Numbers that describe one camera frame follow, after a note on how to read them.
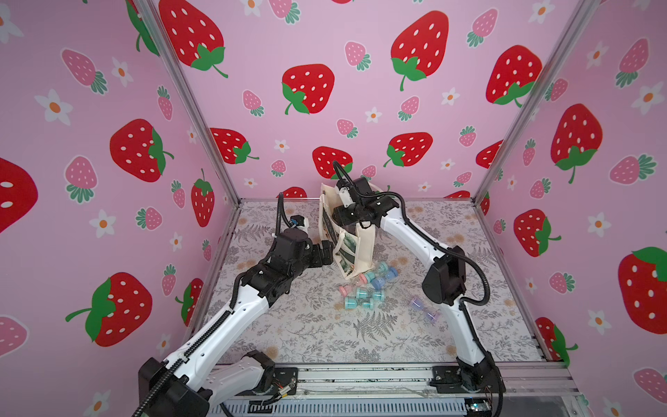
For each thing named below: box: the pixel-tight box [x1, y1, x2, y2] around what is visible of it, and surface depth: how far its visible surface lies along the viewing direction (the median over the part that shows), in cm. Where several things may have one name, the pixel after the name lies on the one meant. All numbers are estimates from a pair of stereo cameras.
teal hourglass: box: [343, 296, 375, 311], surface depth 89 cm
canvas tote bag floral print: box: [318, 182, 376, 280], surface depth 88 cm
